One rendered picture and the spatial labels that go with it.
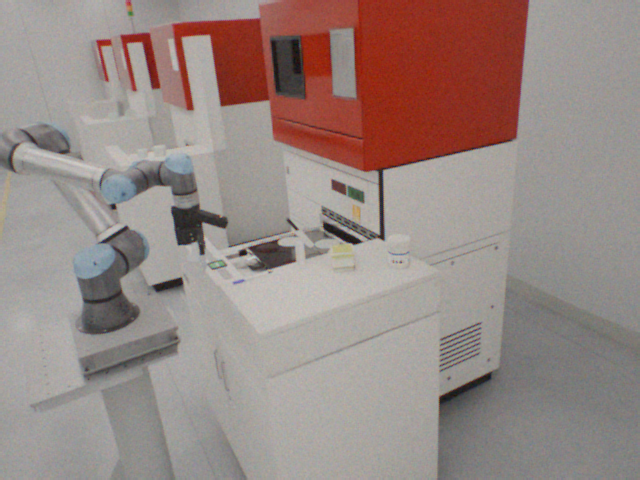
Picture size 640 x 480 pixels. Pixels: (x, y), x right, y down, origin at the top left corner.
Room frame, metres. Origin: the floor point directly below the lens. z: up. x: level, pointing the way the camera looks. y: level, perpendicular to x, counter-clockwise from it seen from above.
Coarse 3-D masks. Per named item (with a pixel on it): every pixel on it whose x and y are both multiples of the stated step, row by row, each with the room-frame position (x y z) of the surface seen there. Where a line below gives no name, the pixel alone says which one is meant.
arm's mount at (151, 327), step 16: (144, 304) 1.46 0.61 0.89; (160, 304) 1.46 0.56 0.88; (80, 320) 1.38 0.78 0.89; (128, 320) 1.36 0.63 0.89; (144, 320) 1.36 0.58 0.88; (160, 320) 1.36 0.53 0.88; (80, 336) 1.29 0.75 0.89; (96, 336) 1.29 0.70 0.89; (112, 336) 1.28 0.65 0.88; (128, 336) 1.28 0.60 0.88; (144, 336) 1.27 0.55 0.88; (160, 336) 1.30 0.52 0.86; (176, 336) 1.33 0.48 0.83; (80, 352) 1.21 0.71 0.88; (96, 352) 1.21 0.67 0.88; (112, 352) 1.23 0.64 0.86; (128, 352) 1.25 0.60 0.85; (144, 352) 1.27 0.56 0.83; (96, 368) 1.20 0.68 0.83
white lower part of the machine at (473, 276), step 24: (480, 240) 1.94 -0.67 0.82; (504, 240) 2.00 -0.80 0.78; (432, 264) 1.82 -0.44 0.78; (456, 264) 1.87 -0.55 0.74; (480, 264) 1.94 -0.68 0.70; (504, 264) 2.01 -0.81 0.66; (456, 288) 1.88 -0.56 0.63; (480, 288) 1.94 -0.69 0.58; (504, 288) 2.01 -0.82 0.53; (456, 312) 1.88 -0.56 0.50; (480, 312) 1.95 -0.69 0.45; (456, 336) 1.88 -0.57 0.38; (480, 336) 1.95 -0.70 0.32; (456, 360) 1.88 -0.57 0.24; (480, 360) 1.95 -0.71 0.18; (456, 384) 1.89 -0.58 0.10
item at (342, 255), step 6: (330, 246) 1.49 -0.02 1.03; (336, 246) 1.49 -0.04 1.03; (342, 246) 1.48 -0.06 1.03; (348, 246) 1.48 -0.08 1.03; (336, 252) 1.44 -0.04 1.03; (342, 252) 1.44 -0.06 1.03; (348, 252) 1.44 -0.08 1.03; (336, 258) 1.43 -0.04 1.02; (342, 258) 1.43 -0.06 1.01; (348, 258) 1.43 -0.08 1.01; (336, 264) 1.43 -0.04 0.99; (342, 264) 1.43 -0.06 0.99; (348, 264) 1.43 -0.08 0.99; (336, 270) 1.43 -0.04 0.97; (342, 270) 1.43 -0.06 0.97
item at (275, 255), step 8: (304, 232) 1.97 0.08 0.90; (312, 232) 1.97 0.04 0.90; (320, 232) 1.96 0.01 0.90; (328, 232) 1.95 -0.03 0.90; (272, 240) 1.91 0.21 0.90; (312, 240) 1.88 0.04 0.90; (248, 248) 1.85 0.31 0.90; (256, 248) 1.84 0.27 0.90; (264, 248) 1.83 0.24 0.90; (272, 248) 1.83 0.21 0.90; (280, 248) 1.82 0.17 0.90; (288, 248) 1.81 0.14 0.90; (304, 248) 1.80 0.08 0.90; (312, 248) 1.80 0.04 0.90; (320, 248) 1.79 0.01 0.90; (328, 248) 1.78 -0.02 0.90; (264, 256) 1.75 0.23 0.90; (272, 256) 1.75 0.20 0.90; (280, 256) 1.74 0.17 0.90; (288, 256) 1.74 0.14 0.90; (312, 256) 1.72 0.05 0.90; (272, 264) 1.67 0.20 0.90; (280, 264) 1.67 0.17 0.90
